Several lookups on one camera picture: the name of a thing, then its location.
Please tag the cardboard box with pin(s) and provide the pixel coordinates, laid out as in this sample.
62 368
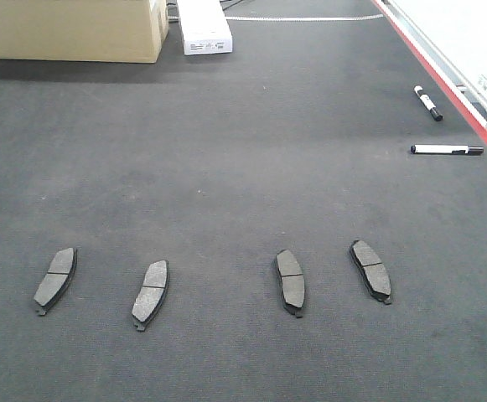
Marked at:
96 31

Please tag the brake pad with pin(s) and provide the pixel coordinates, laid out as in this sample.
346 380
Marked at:
372 270
56 280
292 282
151 295

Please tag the white long box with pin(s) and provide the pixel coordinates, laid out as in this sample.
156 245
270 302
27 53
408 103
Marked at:
203 27

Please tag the upper black white marker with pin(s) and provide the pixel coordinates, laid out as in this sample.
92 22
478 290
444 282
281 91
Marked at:
428 103

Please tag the lower black white marker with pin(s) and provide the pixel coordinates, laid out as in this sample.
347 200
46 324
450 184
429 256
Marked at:
446 149

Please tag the black white marker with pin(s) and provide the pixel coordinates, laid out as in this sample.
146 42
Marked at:
446 149
428 103

